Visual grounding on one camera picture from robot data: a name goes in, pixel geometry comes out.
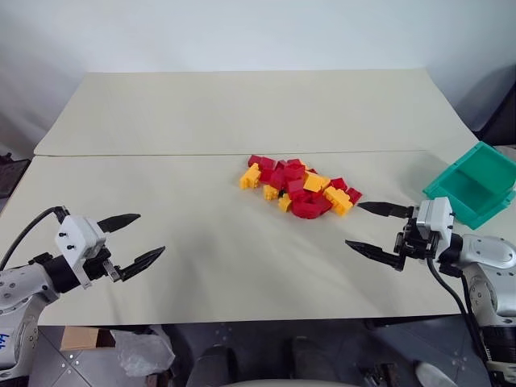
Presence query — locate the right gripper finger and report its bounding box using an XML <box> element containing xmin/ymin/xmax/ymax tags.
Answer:
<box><xmin>344</xmin><ymin>239</ymin><xmax>406</xmax><ymax>272</ymax></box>
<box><xmin>357</xmin><ymin>201</ymin><xmax>414</xmax><ymax>219</ymax></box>

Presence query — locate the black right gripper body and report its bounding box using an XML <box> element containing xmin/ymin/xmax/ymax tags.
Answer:
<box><xmin>394</xmin><ymin>205</ymin><xmax>440</xmax><ymax>261</ymax></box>

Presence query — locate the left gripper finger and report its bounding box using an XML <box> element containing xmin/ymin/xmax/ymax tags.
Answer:
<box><xmin>98</xmin><ymin>213</ymin><xmax>142</xmax><ymax>234</ymax></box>
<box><xmin>120</xmin><ymin>245</ymin><xmax>167</xmax><ymax>282</ymax></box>

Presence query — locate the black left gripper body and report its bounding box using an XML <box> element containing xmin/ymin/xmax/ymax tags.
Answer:
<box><xmin>81</xmin><ymin>243</ymin><xmax>124</xmax><ymax>283</ymax></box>

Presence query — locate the brown cardboard box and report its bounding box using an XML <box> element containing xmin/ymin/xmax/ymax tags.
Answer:
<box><xmin>60</xmin><ymin>325</ymin><xmax>119</xmax><ymax>352</ymax></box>

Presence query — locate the teal plastic bin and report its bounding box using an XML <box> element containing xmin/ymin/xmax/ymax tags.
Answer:
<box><xmin>421</xmin><ymin>140</ymin><xmax>516</xmax><ymax>231</ymax></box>

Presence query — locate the clear plastic bag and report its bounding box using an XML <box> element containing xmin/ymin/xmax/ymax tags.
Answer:
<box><xmin>110</xmin><ymin>327</ymin><xmax>177</xmax><ymax>377</ymax></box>

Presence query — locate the black case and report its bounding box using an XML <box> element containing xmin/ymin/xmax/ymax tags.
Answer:
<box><xmin>0</xmin><ymin>152</ymin><xmax>31</xmax><ymax>199</ymax></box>

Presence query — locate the black metal clamp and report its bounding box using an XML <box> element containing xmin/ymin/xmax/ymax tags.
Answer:
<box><xmin>361</xmin><ymin>361</ymin><xmax>401</xmax><ymax>387</ymax></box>

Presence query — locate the dark rounded shape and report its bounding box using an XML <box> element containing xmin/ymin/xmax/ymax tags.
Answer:
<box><xmin>194</xmin><ymin>345</ymin><xmax>239</xmax><ymax>387</ymax></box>

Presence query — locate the dark chair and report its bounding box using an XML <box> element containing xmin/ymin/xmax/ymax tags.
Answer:
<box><xmin>470</xmin><ymin>63</ymin><xmax>516</xmax><ymax>147</ymax></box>

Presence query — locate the white rounded shape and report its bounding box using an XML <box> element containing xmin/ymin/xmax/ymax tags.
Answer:
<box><xmin>223</xmin><ymin>376</ymin><xmax>310</xmax><ymax>387</ymax></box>

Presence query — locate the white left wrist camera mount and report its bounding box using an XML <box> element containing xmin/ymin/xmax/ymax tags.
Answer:
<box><xmin>54</xmin><ymin>215</ymin><xmax>108</xmax><ymax>290</ymax></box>

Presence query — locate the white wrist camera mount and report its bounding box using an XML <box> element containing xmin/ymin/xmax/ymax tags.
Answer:
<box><xmin>414</xmin><ymin>196</ymin><xmax>456</xmax><ymax>243</ymax></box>
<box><xmin>54</xmin><ymin>215</ymin><xmax>108</xmax><ymax>290</ymax></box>

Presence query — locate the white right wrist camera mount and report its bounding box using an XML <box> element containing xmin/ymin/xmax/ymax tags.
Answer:
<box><xmin>414</xmin><ymin>196</ymin><xmax>456</xmax><ymax>243</ymax></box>

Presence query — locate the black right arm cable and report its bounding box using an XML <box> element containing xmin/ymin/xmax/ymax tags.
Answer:
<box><xmin>426</xmin><ymin>237</ymin><xmax>487</xmax><ymax>364</ymax></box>

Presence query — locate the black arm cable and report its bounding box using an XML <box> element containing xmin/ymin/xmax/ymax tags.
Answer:
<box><xmin>0</xmin><ymin>206</ymin><xmax>68</xmax><ymax>268</ymax></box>
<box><xmin>426</xmin><ymin>237</ymin><xmax>487</xmax><ymax>364</ymax></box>

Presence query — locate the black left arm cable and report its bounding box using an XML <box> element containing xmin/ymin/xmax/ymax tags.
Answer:
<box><xmin>0</xmin><ymin>206</ymin><xmax>68</xmax><ymax>268</ymax></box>

